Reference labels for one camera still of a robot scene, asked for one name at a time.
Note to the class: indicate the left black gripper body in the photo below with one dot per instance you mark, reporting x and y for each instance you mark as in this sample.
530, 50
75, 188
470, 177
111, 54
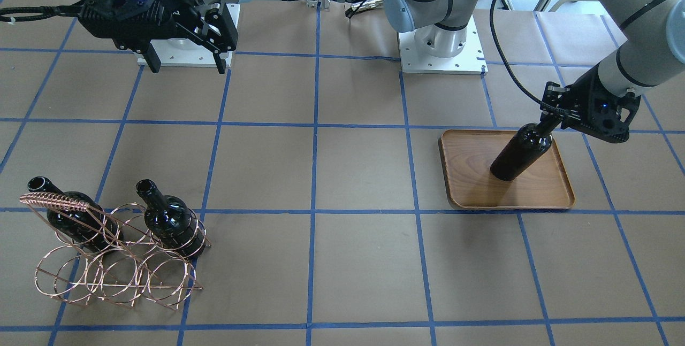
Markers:
582, 94

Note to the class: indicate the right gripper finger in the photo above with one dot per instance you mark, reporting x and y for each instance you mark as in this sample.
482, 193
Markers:
150, 56
220, 62

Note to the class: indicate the dark wine bottle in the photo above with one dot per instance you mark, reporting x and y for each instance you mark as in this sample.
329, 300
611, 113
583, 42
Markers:
524, 148
170, 221
82, 227

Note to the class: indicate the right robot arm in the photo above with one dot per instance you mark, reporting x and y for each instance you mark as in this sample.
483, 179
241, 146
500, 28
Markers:
180, 33

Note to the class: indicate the wooden tray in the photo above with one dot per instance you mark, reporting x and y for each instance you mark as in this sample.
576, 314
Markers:
467, 156

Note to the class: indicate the copper wire bottle basket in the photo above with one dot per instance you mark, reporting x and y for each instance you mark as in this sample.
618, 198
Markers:
133, 267

